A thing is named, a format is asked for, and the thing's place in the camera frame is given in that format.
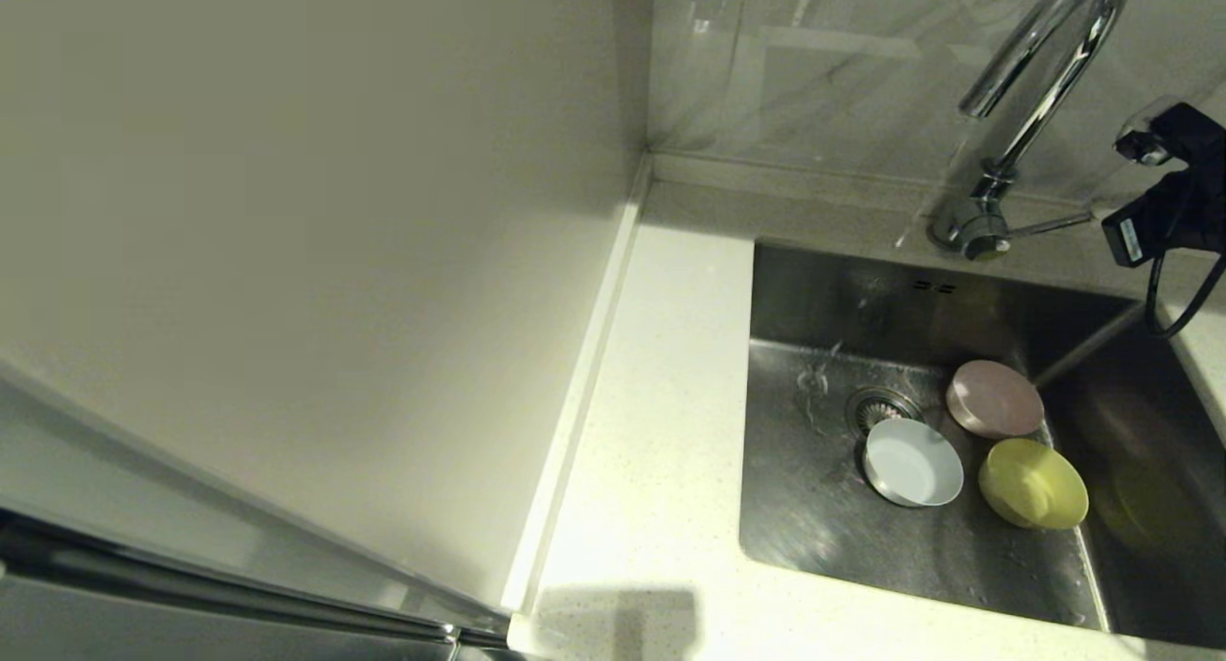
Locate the chrome gooseneck faucet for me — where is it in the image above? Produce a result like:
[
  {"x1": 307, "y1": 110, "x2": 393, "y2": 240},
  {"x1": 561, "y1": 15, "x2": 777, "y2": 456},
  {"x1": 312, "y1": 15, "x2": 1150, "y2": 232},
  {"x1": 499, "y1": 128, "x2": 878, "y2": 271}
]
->
[{"x1": 929, "y1": 0, "x2": 1136, "y2": 262}]

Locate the pink bowl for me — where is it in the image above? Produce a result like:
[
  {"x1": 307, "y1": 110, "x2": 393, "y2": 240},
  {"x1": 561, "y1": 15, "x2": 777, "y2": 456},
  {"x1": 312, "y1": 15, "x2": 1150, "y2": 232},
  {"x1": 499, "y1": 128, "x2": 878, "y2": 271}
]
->
[{"x1": 945, "y1": 358, "x2": 1045, "y2": 441}]

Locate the yellow-green bowl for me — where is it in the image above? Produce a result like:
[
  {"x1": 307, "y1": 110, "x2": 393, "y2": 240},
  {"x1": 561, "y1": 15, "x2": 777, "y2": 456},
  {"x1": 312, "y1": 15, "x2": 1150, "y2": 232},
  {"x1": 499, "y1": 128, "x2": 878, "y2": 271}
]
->
[{"x1": 977, "y1": 437, "x2": 1090, "y2": 532}]

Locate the white bowl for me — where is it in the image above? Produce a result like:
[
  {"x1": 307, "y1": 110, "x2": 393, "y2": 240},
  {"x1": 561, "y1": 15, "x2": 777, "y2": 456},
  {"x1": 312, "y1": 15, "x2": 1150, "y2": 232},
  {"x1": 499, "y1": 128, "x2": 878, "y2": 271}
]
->
[{"x1": 860, "y1": 417, "x2": 965, "y2": 509}]

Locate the metal sink drain strainer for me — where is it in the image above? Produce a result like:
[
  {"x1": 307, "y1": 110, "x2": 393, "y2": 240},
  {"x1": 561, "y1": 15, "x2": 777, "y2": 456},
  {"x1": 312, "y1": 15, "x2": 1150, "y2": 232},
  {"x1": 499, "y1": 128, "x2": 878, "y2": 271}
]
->
[{"x1": 845, "y1": 387, "x2": 925, "y2": 440}]

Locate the stainless steel sink basin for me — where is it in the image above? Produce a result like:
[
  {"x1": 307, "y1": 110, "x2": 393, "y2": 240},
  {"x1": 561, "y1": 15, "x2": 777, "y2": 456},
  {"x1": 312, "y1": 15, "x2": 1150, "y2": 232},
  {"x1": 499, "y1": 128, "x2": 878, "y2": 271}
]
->
[{"x1": 738, "y1": 239, "x2": 1226, "y2": 648}]

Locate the white trim strip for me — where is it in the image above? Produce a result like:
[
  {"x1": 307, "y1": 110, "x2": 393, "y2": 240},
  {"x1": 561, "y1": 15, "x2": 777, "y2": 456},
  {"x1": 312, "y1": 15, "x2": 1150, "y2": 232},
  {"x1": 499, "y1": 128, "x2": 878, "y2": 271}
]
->
[{"x1": 503, "y1": 158, "x2": 652, "y2": 612}]

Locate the white tall cabinet side panel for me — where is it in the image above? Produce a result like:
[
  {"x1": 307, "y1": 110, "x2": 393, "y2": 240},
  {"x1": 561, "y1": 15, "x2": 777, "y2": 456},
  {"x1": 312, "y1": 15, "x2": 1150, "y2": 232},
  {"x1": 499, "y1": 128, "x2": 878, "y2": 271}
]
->
[{"x1": 0, "y1": 0, "x2": 652, "y2": 614}]

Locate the stainless steel appliance door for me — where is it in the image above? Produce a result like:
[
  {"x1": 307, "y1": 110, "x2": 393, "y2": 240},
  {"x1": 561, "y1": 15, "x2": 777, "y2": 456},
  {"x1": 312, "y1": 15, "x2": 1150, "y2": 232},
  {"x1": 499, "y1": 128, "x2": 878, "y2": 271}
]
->
[{"x1": 0, "y1": 354, "x2": 509, "y2": 661}]

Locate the metal appliance door handle bar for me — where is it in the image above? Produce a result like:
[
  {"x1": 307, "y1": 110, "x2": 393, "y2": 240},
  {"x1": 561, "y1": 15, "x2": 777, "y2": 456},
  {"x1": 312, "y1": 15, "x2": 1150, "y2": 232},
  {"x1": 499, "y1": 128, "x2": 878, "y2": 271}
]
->
[{"x1": 0, "y1": 508, "x2": 509, "y2": 649}]

